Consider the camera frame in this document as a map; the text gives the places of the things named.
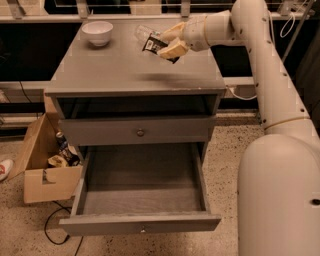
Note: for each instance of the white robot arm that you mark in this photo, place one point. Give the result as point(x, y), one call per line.
point(279, 173)

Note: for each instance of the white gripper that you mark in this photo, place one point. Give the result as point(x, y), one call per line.
point(194, 34)

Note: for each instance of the diagonal metal pole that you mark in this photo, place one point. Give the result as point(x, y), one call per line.
point(306, 14)

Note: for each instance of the black rxbar chocolate wrapper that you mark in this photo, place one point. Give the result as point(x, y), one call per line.
point(154, 45)

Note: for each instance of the soda can in box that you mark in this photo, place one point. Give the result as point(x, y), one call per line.
point(61, 140)

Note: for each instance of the snack bag in box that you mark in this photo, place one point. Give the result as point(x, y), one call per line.
point(57, 161)

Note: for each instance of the open cardboard box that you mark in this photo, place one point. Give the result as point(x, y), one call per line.
point(43, 183)

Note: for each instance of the white red shoe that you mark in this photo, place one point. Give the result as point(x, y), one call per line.
point(5, 168)

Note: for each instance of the clear plastic water bottle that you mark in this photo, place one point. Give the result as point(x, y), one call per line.
point(142, 33)

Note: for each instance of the grey metal rail shelf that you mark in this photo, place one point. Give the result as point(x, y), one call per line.
point(241, 87)

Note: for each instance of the dark cabinet on wheels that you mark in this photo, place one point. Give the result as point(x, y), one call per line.
point(308, 79)

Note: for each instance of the open grey middle drawer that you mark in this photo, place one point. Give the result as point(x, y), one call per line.
point(141, 189)

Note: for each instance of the grey wooden drawer cabinet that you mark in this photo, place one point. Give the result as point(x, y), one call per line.
point(120, 80)

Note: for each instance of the closed grey top drawer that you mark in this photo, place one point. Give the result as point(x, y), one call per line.
point(93, 132)

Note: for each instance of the white ceramic bowl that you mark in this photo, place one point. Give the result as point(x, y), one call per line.
point(98, 33)

